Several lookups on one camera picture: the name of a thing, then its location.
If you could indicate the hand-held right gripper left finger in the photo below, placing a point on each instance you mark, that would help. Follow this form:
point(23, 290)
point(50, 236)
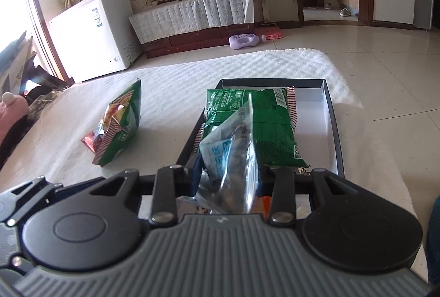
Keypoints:
point(166, 194)

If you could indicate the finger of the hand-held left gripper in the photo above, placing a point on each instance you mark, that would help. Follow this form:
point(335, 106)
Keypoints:
point(31, 195)

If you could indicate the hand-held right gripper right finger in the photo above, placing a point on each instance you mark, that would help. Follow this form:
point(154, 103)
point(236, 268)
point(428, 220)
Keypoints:
point(283, 194)

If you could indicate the clear blue-print dark snack bag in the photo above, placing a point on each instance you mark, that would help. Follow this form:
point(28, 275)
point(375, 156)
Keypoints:
point(228, 159)

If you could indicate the black box with white inside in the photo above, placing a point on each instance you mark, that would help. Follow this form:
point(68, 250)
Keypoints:
point(316, 118)

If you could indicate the orange wrapped snack bar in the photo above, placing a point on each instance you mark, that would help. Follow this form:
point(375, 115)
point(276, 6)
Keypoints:
point(267, 206)

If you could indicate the plain green snack bag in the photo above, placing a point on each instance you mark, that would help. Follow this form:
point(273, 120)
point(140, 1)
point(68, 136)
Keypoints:
point(271, 125)

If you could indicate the small red snack packet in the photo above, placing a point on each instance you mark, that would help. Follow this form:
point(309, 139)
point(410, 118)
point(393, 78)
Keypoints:
point(90, 142)

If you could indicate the pink plush toy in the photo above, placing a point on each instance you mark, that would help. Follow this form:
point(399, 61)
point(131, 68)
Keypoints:
point(12, 118)

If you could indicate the green red-striped snack bag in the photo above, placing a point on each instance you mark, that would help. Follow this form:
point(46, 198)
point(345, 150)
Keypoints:
point(120, 125)

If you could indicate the camouflage cloth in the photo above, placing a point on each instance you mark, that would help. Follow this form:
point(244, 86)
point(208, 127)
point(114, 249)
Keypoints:
point(46, 104)

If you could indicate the folded cardboard sheets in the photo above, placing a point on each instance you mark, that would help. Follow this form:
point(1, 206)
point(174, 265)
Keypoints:
point(15, 59)

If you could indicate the purple detergent bottle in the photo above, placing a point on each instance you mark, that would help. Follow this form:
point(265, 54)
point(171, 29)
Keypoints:
point(244, 41)

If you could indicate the person's leg in jeans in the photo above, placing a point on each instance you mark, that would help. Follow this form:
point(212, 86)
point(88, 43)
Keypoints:
point(433, 242)

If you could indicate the pink floor scale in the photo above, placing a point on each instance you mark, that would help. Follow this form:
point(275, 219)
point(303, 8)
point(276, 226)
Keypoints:
point(270, 31)

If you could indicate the white chest freezer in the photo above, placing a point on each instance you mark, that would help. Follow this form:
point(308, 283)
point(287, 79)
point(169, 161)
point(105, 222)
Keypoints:
point(92, 39)

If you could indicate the wooden cabinet with white cloth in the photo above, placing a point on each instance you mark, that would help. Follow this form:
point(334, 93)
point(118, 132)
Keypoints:
point(192, 18)

